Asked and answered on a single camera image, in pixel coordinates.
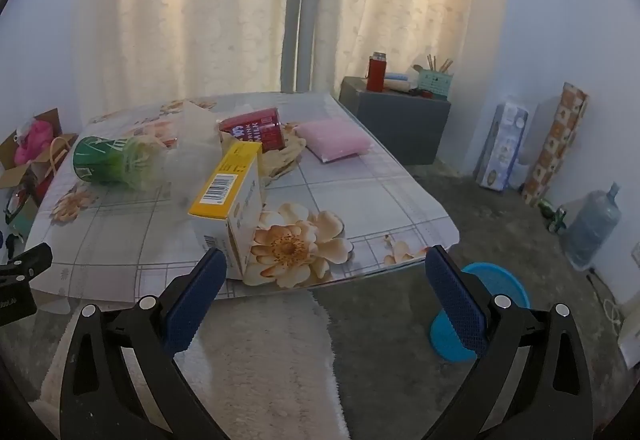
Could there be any green glass bottle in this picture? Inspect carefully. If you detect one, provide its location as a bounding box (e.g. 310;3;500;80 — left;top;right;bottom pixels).
537;199;568;235

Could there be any open cardboard box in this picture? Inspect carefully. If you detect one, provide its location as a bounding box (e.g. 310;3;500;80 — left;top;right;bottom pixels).
0;108;63;191

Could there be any pink cloth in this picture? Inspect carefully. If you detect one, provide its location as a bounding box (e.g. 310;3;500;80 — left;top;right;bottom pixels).
14;120;55;165

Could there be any white appliance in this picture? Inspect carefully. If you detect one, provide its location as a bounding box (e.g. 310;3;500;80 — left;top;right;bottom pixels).
617;305;640;368

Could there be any large clear water jug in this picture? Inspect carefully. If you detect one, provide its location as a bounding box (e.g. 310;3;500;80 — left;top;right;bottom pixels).
562;182;623;271

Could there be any red thermos bottle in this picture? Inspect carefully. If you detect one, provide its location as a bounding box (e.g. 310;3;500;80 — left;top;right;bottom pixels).
366;52;389;93

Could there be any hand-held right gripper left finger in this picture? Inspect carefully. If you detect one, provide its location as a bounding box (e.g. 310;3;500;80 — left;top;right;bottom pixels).
60;247;231;440

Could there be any red milk can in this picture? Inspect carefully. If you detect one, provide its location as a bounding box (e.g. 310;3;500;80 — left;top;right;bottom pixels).
218;108;286;153

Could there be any tissue roll pack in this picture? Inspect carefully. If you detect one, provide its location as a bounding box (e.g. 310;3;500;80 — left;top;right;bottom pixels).
474;94;530;193

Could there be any grey window post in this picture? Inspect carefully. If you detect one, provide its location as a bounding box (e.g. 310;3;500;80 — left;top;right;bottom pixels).
280;0;328;93

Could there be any grey cabinet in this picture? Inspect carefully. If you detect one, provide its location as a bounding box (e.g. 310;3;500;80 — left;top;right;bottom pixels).
339;76;452;165

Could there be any blue plastic bin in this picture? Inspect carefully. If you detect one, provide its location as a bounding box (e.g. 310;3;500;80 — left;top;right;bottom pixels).
429;262;531;363

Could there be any patterned wrapping roll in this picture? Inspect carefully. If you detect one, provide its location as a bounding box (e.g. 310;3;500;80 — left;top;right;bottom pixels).
520;82;590;207

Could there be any yellow cardboard box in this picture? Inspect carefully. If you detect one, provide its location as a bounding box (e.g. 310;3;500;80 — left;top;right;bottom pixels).
187;141;266;279

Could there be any green plastic cup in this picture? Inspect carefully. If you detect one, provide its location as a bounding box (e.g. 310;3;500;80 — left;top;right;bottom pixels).
72;135;168;193

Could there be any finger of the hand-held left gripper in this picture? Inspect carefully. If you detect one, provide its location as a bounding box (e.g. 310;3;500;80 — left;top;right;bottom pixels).
0;276;37;327
0;242;53;278

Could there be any green utensil holder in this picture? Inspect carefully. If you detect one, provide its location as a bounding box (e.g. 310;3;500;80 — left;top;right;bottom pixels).
417;68;455;99

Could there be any pink plastic packet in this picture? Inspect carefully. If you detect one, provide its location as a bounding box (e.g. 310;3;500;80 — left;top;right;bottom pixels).
295;118;373;164

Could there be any white cable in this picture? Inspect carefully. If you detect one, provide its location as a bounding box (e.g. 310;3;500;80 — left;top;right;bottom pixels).
585;270;626;336

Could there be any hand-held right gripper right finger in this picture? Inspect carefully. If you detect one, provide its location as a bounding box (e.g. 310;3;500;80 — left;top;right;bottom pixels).
422;245;596;440

